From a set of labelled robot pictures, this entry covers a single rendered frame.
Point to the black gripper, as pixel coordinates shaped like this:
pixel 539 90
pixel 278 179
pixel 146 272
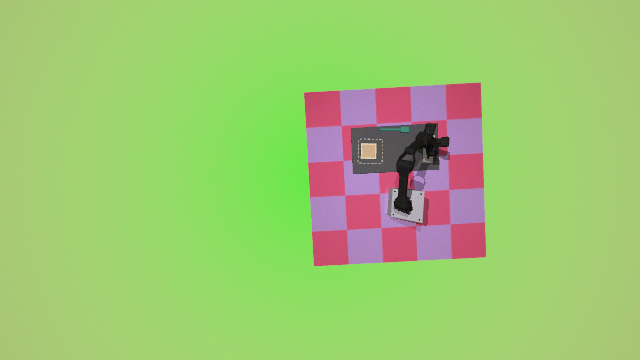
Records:
pixel 441 142

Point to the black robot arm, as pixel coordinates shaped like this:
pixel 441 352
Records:
pixel 404 167

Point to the beige square tile with dark square center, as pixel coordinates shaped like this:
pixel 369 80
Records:
pixel 368 150

